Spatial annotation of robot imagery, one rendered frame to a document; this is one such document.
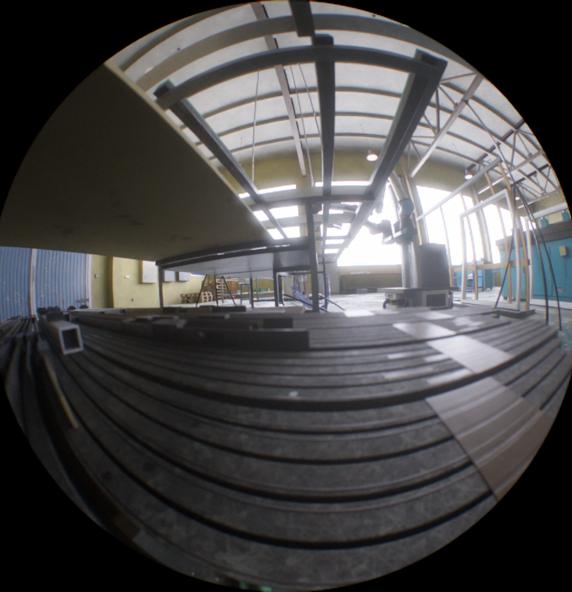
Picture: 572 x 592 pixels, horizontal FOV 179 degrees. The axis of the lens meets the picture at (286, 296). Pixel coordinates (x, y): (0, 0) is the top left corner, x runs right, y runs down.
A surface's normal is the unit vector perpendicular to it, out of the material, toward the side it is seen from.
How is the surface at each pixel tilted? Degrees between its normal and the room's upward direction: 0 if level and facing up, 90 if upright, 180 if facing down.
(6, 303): 90
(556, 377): 0
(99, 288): 90
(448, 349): 0
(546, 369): 0
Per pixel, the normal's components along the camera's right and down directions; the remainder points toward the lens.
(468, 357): -0.05, -1.00
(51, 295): 0.98, -0.04
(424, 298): -0.04, 0.04
